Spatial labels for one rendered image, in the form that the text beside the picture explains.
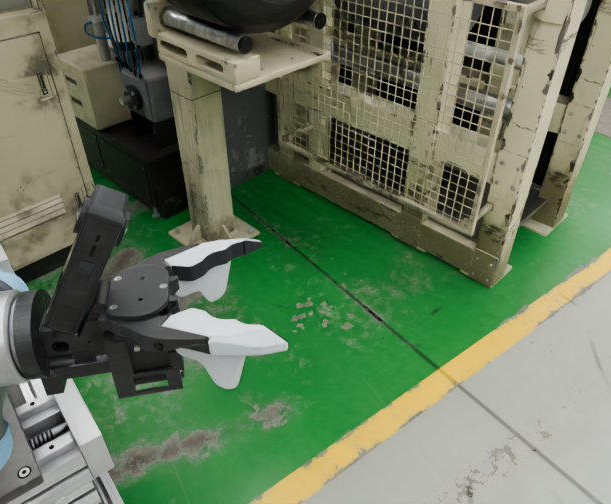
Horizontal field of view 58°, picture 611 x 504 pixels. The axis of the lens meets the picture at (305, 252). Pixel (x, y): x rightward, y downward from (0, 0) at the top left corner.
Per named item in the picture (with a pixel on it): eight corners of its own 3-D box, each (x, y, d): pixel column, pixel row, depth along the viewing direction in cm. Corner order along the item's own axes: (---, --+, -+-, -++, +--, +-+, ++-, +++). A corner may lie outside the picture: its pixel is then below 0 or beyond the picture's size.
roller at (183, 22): (166, 28, 160) (158, 15, 157) (176, 17, 161) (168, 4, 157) (244, 58, 141) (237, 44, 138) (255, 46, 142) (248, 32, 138)
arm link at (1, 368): (-29, 277, 45) (-67, 342, 38) (30, 270, 45) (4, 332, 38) (0, 347, 49) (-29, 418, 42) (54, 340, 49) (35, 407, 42)
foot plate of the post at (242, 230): (168, 234, 227) (166, 226, 224) (219, 207, 242) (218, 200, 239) (208, 263, 212) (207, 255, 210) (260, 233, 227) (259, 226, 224)
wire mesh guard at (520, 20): (278, 143, 225) (271, -48, 181) (281, 141, 226) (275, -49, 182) (470, 237, 176) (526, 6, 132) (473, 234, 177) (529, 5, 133)
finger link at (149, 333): (233, 331, 42) (144, 305, 46) (231, 313, 41) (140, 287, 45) (199, 370, 39) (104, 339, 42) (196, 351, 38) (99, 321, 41)
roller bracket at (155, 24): (148, 36, 160) (142, 1, 154) (251, 8, 182) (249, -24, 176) (154, 39, 158) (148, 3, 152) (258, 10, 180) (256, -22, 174)
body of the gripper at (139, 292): (190, 331, 52) (55, 351, 50) (176, 253, 47) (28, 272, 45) (191, 389, 45) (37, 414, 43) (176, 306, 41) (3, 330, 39)
